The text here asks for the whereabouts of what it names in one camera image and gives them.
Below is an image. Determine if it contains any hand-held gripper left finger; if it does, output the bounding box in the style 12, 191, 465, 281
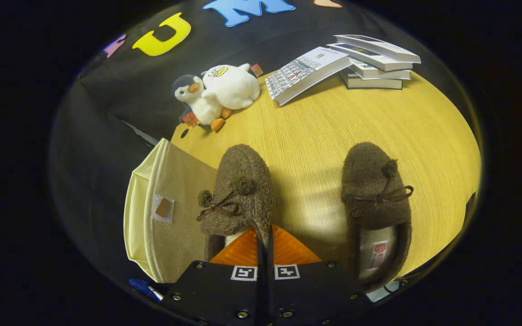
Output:
159, 225, 267, 326

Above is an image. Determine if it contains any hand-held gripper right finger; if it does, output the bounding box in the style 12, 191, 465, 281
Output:
267, 224, 374, 326

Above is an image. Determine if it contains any beige fabric storage box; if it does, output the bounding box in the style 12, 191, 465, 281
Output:
124, 138, 218, 283

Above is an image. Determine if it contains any brown fuzzy slipper shoe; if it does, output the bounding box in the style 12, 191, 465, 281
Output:
340, 142, 415, 290
196, 144, 276, 262

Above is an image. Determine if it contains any grey white penguin plush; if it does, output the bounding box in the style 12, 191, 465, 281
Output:
172, 75, 233, 133

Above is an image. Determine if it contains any black backdrop cloth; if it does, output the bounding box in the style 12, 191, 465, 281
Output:
48, 0, 425, 290

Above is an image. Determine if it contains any white duck plush toy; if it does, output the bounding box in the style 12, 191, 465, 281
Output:
201, 63, 264, 110

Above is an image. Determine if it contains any book with patterned cover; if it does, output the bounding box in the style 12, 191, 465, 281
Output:
265, 46, 353, 106

